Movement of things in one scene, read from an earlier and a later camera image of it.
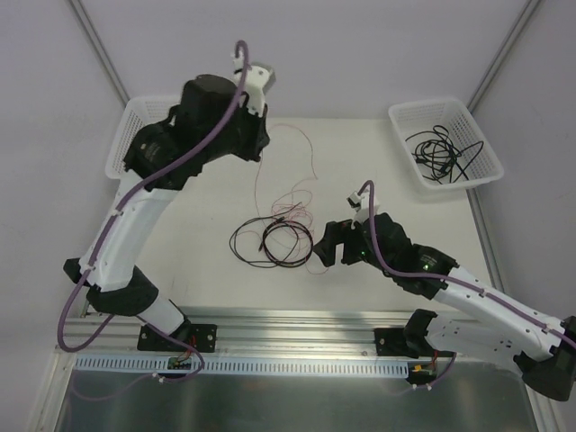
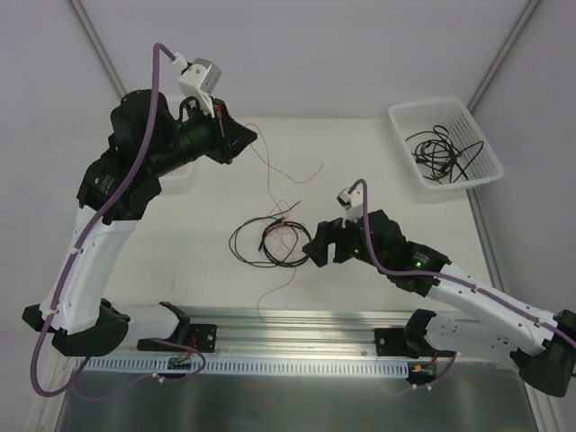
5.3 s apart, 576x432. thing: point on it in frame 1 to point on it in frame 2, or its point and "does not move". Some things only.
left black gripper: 256,130 to 222,135
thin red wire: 295,207 to 286,174
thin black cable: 450,147 does not move
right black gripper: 351,246 does not move
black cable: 272,241 does not move
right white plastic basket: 444,144 does not move
